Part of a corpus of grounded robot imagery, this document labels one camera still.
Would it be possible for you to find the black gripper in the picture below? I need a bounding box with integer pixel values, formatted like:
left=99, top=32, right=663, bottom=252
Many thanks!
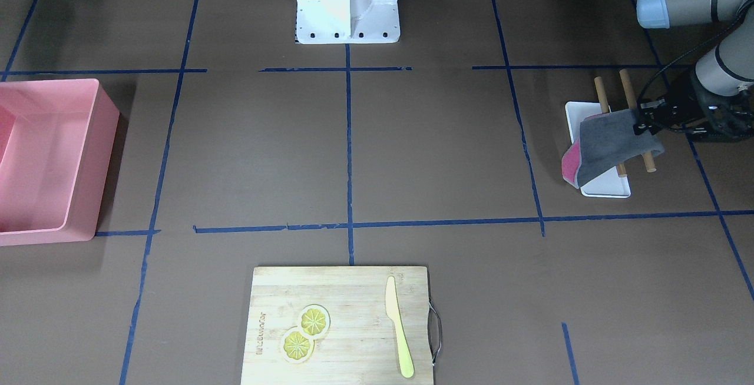
left=633, top=69, right=753, bottom=143

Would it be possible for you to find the grey pink towel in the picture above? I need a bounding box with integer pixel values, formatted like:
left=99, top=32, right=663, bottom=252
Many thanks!
left=561, top=109, right=665, bottom=189

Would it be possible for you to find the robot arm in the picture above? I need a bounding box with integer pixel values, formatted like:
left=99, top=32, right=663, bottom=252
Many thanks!
left=633, top=0, right=753, bottom=142

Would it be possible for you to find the wooden rack rod outer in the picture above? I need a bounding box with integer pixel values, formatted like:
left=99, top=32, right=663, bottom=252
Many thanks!
left=619, top=68, right=657, bottom=173

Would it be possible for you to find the white rack tray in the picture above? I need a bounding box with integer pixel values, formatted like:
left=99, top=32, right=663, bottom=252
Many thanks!
left=561, top=101, right=632, bottom=199

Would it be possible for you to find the yellow plastic knife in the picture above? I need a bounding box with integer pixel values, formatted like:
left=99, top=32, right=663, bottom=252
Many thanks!
left=385, top=276, right=415, bottom=378

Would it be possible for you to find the bamboo cutting board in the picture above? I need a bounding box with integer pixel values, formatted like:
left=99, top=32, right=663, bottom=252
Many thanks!
left=240, top=266, right=435, bottom=384

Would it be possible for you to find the lemon slice far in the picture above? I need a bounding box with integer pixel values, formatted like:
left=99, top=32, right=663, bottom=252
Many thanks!
left=296, top=304, right=331, bottom=340

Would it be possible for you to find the lemon slice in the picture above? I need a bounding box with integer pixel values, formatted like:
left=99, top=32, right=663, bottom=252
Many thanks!
left=280, top=328, right=315, bottom=364
left=296, top=304, right=331, bottom=340

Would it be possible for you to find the lemon slice near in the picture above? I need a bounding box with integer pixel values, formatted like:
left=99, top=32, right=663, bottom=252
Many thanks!
left=280, top=328, right=315, bottom=364

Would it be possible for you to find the pink plastic bin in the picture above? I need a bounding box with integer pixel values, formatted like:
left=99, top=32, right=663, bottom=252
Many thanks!
left=1, top=78, right=120, bottom=246

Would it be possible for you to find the white camera pole base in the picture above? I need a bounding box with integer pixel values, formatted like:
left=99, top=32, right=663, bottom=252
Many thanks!
left=295, top=0, right=401, bottom=45

